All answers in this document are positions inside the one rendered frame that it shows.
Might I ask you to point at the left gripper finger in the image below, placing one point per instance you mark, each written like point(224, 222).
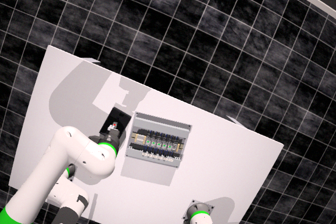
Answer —
point(111, 127)

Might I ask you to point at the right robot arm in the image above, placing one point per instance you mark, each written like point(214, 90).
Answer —
point(198, 214)

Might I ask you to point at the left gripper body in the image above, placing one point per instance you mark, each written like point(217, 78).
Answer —
point(111, 138)

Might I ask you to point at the grey relay panel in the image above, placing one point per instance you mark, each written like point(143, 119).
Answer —
point(159, 129)

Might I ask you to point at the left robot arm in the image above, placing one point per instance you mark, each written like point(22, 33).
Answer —
point(49, 179)

